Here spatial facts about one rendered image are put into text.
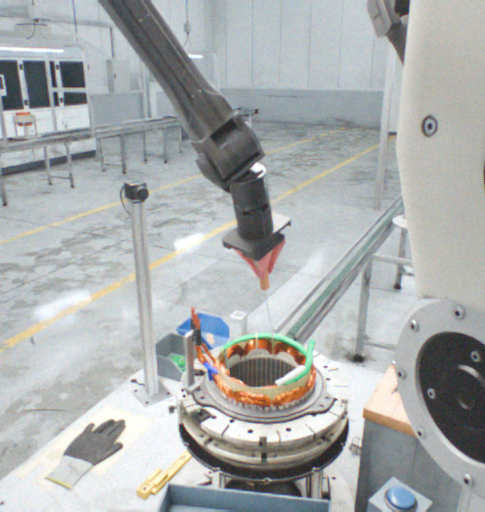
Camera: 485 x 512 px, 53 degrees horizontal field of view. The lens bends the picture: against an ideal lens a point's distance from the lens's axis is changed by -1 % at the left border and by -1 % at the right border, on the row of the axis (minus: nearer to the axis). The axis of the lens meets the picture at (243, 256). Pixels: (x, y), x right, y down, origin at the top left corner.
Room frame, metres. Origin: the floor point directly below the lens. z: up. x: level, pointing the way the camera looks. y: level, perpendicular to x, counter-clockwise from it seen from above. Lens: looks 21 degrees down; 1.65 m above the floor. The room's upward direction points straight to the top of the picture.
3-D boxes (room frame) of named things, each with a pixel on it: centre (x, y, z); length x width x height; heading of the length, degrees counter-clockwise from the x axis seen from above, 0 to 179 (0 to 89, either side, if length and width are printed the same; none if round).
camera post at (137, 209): (1.18, 0.26, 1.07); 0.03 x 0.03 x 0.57; 38
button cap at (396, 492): (0.57, -0.24, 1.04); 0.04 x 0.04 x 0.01
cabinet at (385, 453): (0.79, -0.36, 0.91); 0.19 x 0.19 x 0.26; 58
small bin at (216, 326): (1.46, 0.12, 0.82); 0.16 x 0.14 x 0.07; 64
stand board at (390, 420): (0.79, -0.36, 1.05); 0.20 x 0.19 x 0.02; 148
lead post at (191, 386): (0.77, 0.09, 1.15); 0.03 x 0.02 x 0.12; 139
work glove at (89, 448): (0.96, 0.37, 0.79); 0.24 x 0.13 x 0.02; 153
